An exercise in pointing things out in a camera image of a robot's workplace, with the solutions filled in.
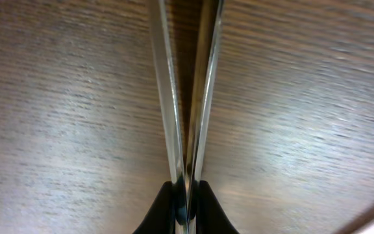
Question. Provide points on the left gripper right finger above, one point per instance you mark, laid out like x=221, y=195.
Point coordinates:
x=211, y=218

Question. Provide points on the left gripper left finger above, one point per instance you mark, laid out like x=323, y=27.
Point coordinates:
x=160, y=218

